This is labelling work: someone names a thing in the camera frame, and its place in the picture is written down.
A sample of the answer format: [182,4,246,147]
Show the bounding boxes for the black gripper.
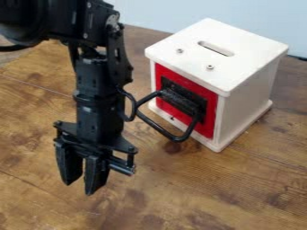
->
[54,121,138,196]

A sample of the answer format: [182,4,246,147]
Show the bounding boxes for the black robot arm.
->
[0,0,137,195]

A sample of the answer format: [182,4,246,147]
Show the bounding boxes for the red drawer front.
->
[155,64,220,138]

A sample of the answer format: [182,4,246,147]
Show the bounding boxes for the white wooden box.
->
[146,18,290,152]

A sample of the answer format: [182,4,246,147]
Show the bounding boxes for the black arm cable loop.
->
[118,88,138,122]

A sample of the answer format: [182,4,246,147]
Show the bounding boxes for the black metal drawer handle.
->
[133,87,206,143]

